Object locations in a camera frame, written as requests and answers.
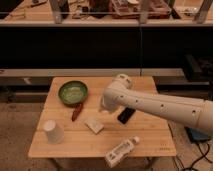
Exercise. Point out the white sponge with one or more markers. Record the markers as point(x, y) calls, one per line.
point(93, 124)

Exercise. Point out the white paper cup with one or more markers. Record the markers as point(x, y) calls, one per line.
point(53, 132)

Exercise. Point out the red tray on shelf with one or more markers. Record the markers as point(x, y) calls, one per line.
point(132, 8)

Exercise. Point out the long background workbench shelf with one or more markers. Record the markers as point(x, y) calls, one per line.
point(95, 13)

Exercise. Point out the green ceramic bowl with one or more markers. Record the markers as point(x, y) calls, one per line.
point(73, 92)

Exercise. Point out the wooden table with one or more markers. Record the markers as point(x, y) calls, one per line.
point(80, 141)

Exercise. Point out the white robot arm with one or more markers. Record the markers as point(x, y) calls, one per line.
point(191, 112)

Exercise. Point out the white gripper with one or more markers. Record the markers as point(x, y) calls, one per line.
point(107, 105)

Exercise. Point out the white plastic bottle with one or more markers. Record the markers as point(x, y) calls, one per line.
point(119, 152)

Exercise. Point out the red chili pepper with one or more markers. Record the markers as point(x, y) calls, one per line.
point(77, 111)

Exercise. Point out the black smartphone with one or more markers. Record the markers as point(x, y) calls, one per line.
point(125, 115)

